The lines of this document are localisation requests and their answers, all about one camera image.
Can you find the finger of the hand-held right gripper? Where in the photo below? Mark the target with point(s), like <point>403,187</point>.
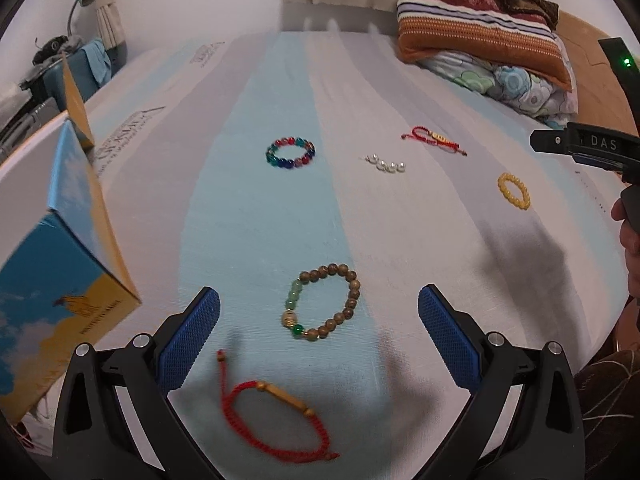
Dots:
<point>547,141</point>

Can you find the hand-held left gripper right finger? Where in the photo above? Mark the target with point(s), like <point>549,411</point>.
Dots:
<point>450,340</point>

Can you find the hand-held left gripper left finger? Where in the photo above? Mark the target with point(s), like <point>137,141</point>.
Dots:
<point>187,345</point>

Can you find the blue and yellow cardboard box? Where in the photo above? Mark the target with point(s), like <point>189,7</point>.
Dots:
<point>55,260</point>

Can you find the person's right hand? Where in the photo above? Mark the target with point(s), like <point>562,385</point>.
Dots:
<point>632,255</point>

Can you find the floral blanket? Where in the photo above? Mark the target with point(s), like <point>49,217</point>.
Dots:
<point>520,87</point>

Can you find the striped bed mattress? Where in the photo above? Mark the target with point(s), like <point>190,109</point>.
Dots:
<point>225,220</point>

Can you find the striped orange pillow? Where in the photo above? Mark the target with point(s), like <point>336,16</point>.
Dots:
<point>475,25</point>

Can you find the person's dark patterned clothing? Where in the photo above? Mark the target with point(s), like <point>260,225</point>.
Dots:
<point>607,390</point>

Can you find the red thread tangle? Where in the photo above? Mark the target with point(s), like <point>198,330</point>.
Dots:
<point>25,435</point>

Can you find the grey suitcase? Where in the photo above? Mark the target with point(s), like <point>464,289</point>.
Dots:
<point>25,125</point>

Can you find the blue suitcase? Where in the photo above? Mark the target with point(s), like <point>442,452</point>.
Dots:
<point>95,67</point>

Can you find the black clutter on suitcase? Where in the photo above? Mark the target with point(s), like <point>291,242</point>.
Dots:
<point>50,47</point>

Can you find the beige tied curtain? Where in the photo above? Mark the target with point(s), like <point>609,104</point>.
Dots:
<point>110,10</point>

